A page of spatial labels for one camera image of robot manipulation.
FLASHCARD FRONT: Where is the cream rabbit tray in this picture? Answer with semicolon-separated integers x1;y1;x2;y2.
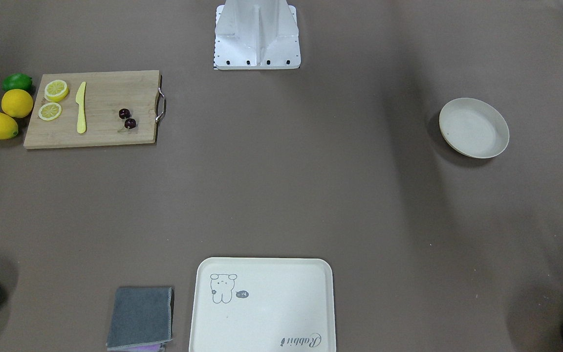
189;258;337;352

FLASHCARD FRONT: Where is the dark red cherry lower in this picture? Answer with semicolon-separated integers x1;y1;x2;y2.
124;118;138;130

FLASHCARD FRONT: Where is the dark red cherry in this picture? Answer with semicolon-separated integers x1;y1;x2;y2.
118;109;131;119
124;118;138;130

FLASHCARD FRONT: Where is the dark red cherry upper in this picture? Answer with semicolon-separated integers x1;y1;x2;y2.
118;109;131;119

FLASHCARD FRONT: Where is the wooden cutting board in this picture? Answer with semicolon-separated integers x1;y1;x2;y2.
23;70;166;150

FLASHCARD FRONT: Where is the beige round plate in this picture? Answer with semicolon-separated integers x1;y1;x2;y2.
438;98;510;159

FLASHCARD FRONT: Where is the grey folded cloth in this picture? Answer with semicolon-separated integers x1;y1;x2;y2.
107;286;173;352

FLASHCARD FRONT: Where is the yellow plastic knife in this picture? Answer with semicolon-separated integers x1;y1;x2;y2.
75;82;87;134

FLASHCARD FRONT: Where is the lower lemon slice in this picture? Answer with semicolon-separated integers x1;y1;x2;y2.
38;102;63;122

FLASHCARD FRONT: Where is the lemon slice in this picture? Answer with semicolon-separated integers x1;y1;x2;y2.
44;80;69;102
38;102;63;122

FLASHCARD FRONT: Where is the upper lemon slice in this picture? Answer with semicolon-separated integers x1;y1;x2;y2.
44;80;69;102

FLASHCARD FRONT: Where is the round yellow lemon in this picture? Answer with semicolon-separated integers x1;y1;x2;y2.
1;89;34;118

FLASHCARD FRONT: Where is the green lime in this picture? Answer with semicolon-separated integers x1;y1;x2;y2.
1;73;33;92

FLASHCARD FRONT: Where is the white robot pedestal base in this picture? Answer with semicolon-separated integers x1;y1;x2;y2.
213;0;302;70

